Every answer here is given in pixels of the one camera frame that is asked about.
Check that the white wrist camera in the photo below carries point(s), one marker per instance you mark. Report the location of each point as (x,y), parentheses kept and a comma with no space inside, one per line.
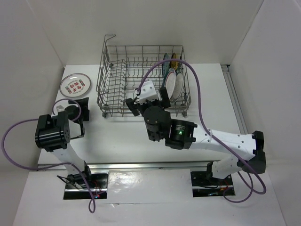
(147,93)
(59,108)

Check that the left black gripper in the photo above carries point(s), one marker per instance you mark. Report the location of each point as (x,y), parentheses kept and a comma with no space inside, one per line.
(83,103)

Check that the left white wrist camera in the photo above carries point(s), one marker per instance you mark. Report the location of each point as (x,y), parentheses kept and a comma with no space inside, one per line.
(59,108)

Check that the white cover panel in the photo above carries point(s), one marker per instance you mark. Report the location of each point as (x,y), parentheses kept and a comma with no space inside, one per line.
(149,186)

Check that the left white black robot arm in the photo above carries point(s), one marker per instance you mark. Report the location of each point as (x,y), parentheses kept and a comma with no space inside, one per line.
(54,135)

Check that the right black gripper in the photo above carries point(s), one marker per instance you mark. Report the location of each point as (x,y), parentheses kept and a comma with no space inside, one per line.
(136,108)

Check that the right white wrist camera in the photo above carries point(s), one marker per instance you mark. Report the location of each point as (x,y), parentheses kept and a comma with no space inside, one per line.
(147,93)

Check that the dark green rimmed plate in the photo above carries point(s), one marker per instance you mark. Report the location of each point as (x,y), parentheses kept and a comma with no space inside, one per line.
(179,83)

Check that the blue white patterned plate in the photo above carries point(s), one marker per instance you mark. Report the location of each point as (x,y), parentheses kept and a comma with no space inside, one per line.
(165,66)

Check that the grey wire dish rack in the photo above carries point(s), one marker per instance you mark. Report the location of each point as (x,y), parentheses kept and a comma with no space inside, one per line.
(122,68)

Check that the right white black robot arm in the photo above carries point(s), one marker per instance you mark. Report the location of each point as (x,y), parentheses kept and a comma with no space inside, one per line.
(246,151)

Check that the aluminium mounting rail front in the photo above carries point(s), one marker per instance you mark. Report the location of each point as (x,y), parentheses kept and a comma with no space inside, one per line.
(192,165)

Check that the small white plate red characters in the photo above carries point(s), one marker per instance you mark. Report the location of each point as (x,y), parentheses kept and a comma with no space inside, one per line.
(75,85)

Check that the aluminium rail right side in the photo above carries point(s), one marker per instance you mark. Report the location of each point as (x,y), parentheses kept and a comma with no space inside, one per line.
(234,99)

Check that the white plate red green rim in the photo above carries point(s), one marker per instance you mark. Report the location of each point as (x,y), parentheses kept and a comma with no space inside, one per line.
(169,82)

